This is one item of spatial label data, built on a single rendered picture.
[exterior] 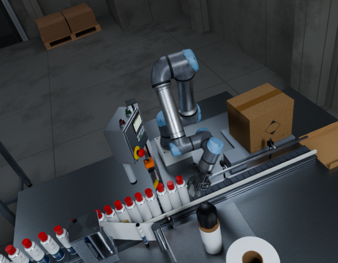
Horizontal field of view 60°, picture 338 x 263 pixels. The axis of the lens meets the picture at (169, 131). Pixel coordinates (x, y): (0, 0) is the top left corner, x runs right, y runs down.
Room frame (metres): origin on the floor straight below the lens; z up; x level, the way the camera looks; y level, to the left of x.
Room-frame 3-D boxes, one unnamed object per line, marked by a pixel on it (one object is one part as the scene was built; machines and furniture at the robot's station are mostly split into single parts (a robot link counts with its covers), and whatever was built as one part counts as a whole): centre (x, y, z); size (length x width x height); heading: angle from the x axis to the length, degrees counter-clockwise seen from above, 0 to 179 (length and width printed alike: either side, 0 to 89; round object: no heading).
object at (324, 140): (1.14, -0.92, 0.85); 0.30 x 0.26 x 0.04; 100
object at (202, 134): (1.09, -0.15, 1.19); 0.11 x 0.11 x 0.08; 5
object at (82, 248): (0.80, 0.46, 1.01); 0.14 x 0.13 x 0.26; 100
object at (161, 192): (0.96, 0.11, 0.98); 0.05 x 0.05 x 0.20
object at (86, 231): (0.80, 0.46, 1.14); 0.14 x 0.11 x 0.01; 100
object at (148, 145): (1.10, 0.13, 1.16); 0.04 x 0.04 x 0.67; 10
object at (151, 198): (0.95, 0.17, 0.98); 0.05 x 0.05 x 0.20
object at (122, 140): (1.03, 0.18, 1.38); 0.17 x 0.10 x 0.19; 155
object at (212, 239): (0.70, -0.06, 1.03); 0.09 x 0.09 x 0.30
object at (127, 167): (1.04, 0.24, 1.18); 0.04 x 0.04 x 0.21
